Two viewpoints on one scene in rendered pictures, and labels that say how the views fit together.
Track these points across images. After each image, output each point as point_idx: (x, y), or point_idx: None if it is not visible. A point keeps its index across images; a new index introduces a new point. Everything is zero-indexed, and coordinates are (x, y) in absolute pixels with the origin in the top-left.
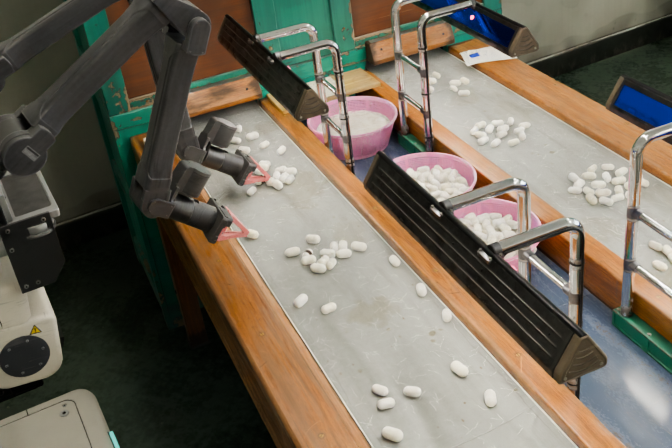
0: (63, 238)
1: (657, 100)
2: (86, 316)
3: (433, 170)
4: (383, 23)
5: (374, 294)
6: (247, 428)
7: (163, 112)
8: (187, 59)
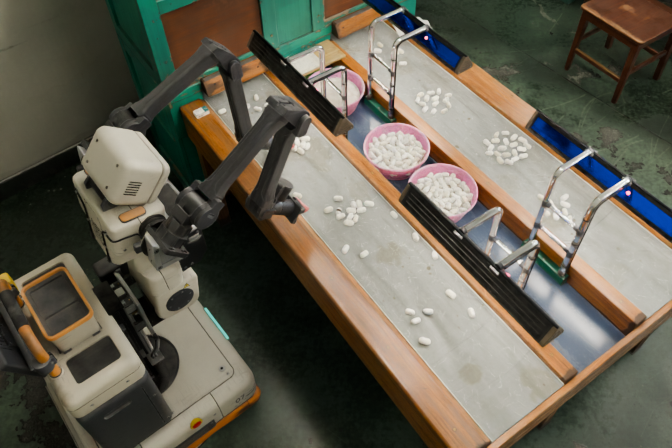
0: None
1: (560, 133)
2: None
3: (398, 136)
4: (343, 7)
5: (387, 240)
6: (274, 282)
7: (275, 166)
8: (293, 136)
